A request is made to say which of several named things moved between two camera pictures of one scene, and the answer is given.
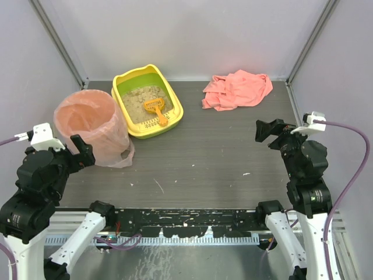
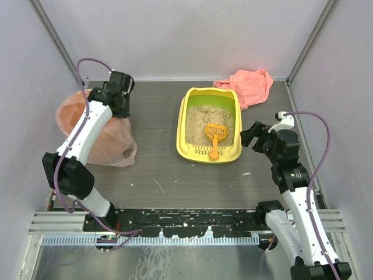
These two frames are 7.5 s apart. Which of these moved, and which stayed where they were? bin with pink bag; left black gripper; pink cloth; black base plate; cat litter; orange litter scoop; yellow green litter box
Moved: yellow green litter box; orange litter scoop; left black gripper; cat litter
Stayed: bin with pink bag; pink cloth; black base plate
